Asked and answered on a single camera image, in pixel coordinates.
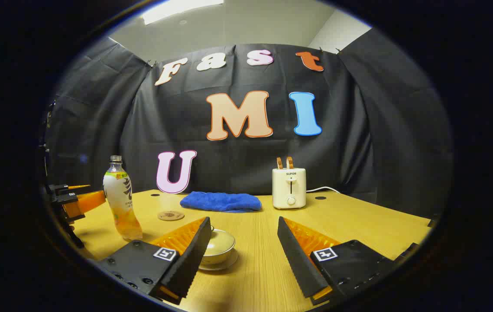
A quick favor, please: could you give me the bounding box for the white saucer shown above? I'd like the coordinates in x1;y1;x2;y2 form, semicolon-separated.
198;249;239;272

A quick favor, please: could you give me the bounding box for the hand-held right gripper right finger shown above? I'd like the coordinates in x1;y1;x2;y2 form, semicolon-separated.
277;216;399;306

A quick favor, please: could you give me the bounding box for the blue towel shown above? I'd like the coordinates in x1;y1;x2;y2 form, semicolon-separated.
180;191;263;213

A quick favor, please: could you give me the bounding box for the white toaster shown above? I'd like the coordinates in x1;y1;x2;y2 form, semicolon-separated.
272;168;307;210

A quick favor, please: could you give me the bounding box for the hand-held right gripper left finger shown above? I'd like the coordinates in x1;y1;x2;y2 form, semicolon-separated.
97;216;213;306

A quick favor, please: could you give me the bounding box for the beige teacup lid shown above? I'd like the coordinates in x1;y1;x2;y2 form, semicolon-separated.
203;225;237;256

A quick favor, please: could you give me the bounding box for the clear plastic water bottle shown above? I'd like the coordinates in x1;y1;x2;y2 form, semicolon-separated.
102;155;144;241

